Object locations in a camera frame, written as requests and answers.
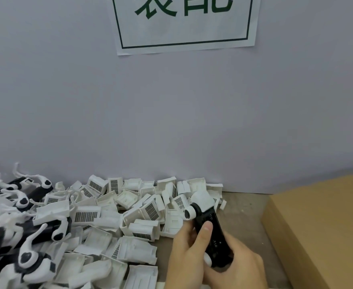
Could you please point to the person's left hand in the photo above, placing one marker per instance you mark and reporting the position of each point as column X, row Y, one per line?
column 184, row 258

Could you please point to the person's right hand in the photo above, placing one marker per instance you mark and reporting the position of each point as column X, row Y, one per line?
column 242, row 267

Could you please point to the person's left thumb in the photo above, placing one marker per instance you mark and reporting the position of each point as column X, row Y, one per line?
column 205, row 234

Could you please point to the person's right fingers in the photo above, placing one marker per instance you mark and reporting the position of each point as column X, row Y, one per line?
column 217, row 272

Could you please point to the black handheld device white cap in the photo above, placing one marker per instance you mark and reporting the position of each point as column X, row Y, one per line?
column 214, row 237

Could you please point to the pile of white plastic covers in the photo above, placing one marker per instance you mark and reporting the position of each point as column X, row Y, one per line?
column 140, row 213

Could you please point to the brown cardboard box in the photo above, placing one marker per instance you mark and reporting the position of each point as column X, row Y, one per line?
column 324, row 225

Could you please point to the heap of black-white hook devices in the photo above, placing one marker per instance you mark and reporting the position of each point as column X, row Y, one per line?
column 23, row 201

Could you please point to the white paper sign green frame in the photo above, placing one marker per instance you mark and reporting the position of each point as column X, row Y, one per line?
column 182, row 30

